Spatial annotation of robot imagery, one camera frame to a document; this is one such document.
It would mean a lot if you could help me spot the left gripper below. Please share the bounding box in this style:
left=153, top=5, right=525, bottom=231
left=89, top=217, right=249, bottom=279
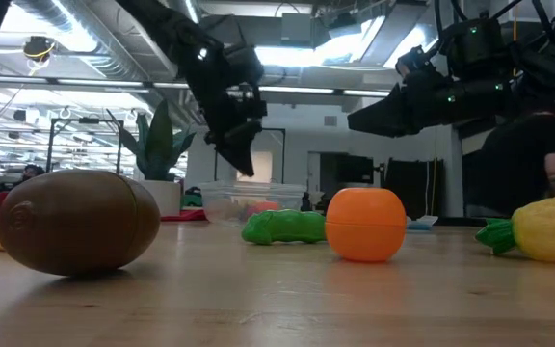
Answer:
left=184, top=41, right=269, bottom=178

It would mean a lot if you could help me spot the yellow toy pineapple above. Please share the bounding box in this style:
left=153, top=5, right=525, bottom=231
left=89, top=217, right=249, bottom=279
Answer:
left=474, top=194, right=555, bottom=264

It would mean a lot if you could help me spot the green plant in white pot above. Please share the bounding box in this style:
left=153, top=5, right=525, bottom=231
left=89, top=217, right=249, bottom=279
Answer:
left=106, top=98, right=197, bottom=218

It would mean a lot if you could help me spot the clear plastic container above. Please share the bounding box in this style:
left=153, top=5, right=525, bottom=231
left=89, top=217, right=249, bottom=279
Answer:
left=198, top=180, right=308, bottom=227

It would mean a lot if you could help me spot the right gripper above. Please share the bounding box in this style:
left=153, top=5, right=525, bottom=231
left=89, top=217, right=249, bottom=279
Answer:
left=347, top=45, right=458, bottom=140

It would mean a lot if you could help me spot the black ceiling-mounted device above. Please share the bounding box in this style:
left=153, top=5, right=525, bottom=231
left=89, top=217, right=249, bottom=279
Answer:
left=21, top=36, right=57, bottom=64

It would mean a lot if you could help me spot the person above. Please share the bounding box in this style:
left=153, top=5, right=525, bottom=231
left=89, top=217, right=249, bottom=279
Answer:
left=464, top=98, right=555, bottom=218
left=20, top=163, right=46, bottom=183

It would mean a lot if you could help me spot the brown toy kiwi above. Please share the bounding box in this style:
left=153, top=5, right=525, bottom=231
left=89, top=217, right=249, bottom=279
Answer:
left=0, top=169, right=162, bottom=278

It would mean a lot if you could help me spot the black background rig frame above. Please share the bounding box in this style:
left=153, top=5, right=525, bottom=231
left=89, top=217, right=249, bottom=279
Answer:
left=45, top=117, right=124, bottom=174
left=213, top=124, right=287, bottom=184

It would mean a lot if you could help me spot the ceiling light tube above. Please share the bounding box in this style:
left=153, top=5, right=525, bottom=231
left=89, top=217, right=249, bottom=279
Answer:
left=257, top=85, right=336, bottom=95
left=342, top=88, right=392, bottom=97

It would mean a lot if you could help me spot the small green background object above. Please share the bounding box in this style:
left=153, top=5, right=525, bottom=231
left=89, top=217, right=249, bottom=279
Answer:
left=180, top=187, right=204, bottom=209

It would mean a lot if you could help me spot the orange toy tangerine with stem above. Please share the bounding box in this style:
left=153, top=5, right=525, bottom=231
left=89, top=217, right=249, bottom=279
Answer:
left=325, top=187, right=408, bottom=264

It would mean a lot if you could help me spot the black curtain panel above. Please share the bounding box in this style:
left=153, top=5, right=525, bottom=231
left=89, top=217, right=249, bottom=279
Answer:
left=383, top=157, right=445, bottom=218

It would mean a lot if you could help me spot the green toy pea pod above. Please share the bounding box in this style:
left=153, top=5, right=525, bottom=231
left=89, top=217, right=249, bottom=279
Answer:
left=241, top=208, right=328, bottom=246

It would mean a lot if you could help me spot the blue-rimmed container lid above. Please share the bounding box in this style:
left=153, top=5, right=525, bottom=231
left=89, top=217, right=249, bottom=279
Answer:
left=406, top=214, right=438, bottom=231

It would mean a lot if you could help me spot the grey ceiling unit box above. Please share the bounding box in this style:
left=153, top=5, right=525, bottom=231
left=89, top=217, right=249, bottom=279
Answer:
left=280, top=13, right=313, bottom=43

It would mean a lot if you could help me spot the bumpy red toy strawberry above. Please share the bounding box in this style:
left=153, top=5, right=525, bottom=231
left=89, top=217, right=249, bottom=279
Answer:
left=246, top=200, right=281, bottom=218

